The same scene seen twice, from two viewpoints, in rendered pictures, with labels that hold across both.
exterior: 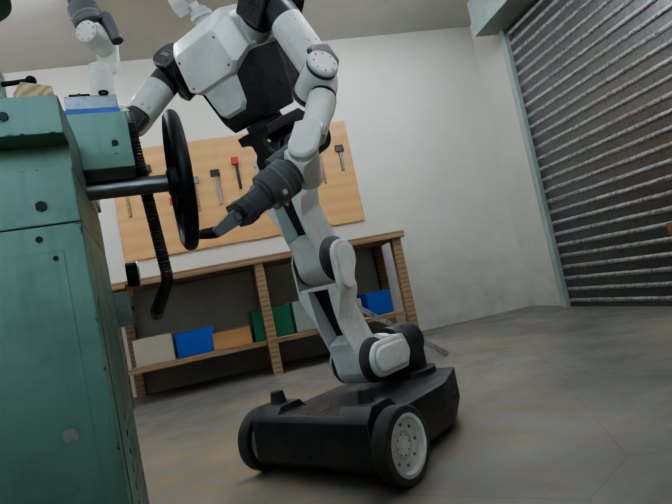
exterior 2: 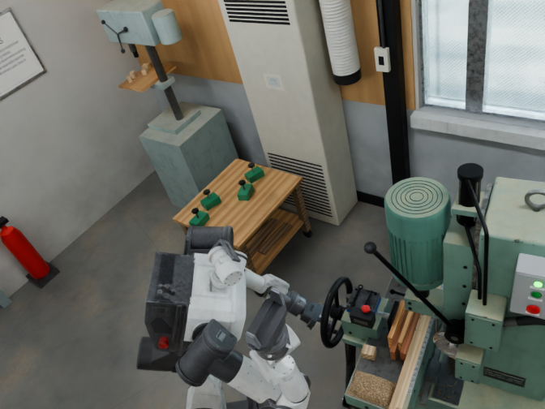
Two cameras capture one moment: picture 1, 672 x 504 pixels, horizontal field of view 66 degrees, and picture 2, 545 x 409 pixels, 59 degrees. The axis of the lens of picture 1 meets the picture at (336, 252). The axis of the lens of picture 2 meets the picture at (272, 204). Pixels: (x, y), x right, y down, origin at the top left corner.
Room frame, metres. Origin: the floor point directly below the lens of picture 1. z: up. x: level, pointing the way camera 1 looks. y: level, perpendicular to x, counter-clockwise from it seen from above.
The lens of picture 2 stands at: (1.74, 1.23, 2.44)
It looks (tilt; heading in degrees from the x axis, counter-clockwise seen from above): 40 degrees down; 239
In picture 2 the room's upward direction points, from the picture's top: 18 degrees counter-clockwise
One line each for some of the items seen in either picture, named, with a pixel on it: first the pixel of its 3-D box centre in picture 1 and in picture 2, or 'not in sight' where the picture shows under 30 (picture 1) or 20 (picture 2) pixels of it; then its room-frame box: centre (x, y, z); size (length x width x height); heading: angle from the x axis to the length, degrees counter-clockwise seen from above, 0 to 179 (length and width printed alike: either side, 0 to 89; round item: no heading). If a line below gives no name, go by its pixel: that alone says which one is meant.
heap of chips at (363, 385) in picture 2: not in sight; (371, 385); (1.24, 0.63, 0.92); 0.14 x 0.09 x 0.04; 110
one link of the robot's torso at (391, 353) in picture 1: (369, 357); not in sight; (1.75, -0.04, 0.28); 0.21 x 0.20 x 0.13; 140
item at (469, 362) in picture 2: not in sight; (469, 359); (1.02, 0.83, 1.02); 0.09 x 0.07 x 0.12; 20
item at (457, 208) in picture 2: not in sight; (471, 195); (0.88, 0.74, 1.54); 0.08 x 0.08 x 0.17; 20
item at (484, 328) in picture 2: not in sight; (484, 321); (1.00, 0.86, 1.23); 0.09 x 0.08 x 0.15; 110
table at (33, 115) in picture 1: (54, 172); (389, 329); (1.02, 0.52, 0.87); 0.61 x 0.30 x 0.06; 20
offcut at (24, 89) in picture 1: (34, 100); not in sight; (0.80, 0.42, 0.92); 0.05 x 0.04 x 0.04; 136
